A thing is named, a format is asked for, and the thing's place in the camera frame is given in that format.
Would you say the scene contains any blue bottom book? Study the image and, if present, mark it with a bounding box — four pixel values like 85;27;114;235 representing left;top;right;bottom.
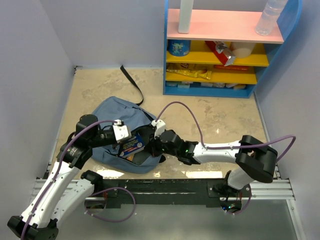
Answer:
118;132;145;158

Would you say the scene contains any blue fabric backpack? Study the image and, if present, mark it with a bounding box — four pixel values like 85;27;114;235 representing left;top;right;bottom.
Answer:
89;64;167;175

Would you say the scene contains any orange treehouse book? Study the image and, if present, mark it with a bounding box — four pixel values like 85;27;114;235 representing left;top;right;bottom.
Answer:
126;154;135;162

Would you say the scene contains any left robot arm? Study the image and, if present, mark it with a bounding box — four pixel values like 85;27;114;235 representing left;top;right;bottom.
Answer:
7;114;124;240

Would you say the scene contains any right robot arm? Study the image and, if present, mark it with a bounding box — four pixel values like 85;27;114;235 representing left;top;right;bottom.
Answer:
146;130;278;197

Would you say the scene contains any yellow chips bag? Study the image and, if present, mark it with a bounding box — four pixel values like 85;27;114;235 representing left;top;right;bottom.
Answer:
166;62;213;80

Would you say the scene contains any red flat box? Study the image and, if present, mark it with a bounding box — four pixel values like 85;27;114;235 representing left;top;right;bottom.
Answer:
213;64;249;71

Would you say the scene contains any blue snack can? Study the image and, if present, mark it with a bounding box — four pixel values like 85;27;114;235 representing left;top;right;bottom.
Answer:
167;39;191;57

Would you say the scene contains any blue wooden shelf unit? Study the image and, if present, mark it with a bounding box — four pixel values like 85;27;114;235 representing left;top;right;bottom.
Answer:
163;0;302;98

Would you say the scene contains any red silver snack box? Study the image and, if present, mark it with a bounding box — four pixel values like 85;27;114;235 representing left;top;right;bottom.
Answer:
205;40;236;66

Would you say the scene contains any white round container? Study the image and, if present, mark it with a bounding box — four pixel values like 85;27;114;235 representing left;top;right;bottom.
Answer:
229;42;256;59

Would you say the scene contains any white tall bottle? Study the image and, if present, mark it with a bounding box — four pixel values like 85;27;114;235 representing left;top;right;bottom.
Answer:
178;0;194;34

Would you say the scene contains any clear plastic water bottle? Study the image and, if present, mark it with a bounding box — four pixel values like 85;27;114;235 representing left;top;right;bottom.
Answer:
255;0;288;36

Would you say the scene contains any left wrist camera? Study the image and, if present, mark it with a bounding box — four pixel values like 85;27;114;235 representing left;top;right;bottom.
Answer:
112;125;132;143

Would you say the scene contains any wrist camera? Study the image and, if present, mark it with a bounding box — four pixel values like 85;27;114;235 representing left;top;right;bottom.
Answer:
112;125;132;143
151;119;166;138

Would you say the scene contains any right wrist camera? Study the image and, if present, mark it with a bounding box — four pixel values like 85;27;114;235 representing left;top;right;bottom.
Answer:
151;119;166;138

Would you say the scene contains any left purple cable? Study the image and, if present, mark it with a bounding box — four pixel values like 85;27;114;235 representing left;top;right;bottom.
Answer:
20;119;136;240

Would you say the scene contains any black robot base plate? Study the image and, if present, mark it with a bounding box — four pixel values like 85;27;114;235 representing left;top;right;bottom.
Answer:
93;178;251;212

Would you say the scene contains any aluminium rail frame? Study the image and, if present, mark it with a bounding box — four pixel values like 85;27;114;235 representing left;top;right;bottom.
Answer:
18;147;307;240

